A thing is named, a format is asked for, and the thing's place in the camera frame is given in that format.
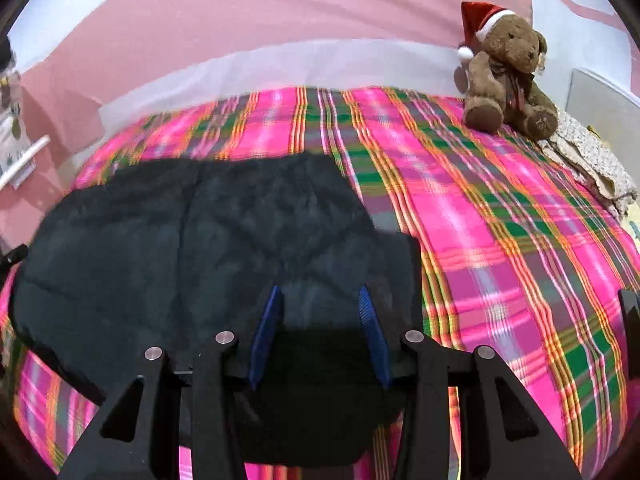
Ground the black jacket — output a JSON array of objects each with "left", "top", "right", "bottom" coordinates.
[{"left": 7, "top": 152, "right": 426, "bottom": 467}]

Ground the pineapple print pillow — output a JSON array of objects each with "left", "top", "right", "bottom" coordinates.
[{"left": 0, "top": 70, "right": 32, "bottom": 173}]

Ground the dark object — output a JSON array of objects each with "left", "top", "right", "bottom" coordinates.
[{"left": 618, "top": 287, "right": 640, "bottom": 347}]

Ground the floral cloth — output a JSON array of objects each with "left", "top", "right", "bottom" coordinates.
[{"left": 537, "top": 109, "right": 640, "bottom": 220}]

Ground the white shelf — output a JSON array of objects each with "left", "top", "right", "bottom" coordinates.
[{"left": 0, "top": 134, "right": 52, "bottom": 190}]

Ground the brown teddy bear with santa hat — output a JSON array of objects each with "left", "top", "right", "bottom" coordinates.
[{"left": 455, "top": 0, "right": 560, "bottom": 141}]

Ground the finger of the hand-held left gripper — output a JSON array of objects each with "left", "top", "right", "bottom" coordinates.
[{"left": 0, "top": 243, "right": 29, "bottom": 281}]

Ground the pink plaid blanket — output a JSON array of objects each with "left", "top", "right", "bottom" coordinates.
[{"left": 0, "top": 85, "right": 640, "bottom": 480}]

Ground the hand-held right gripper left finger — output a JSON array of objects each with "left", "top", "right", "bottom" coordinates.
[{"left": 57, "top": 285, "right": 286, "bottom": 480}]

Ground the white panel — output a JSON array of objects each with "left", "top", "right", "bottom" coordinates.
[{"left": 570, "top": 67, "right": 640, "bottom": 161}]

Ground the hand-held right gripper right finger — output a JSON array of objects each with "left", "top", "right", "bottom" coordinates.
[{"left": 357, "top": 285, "right": 583, "bottom": 480}]

